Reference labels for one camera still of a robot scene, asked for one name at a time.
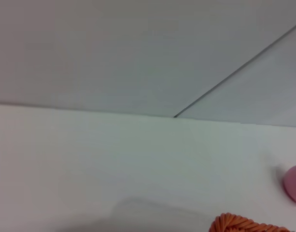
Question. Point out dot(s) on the orange woven plastic basket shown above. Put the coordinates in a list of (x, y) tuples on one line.
[(234, 223)]

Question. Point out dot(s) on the pink toy peach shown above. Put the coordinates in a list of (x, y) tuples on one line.
[(295, 183)]

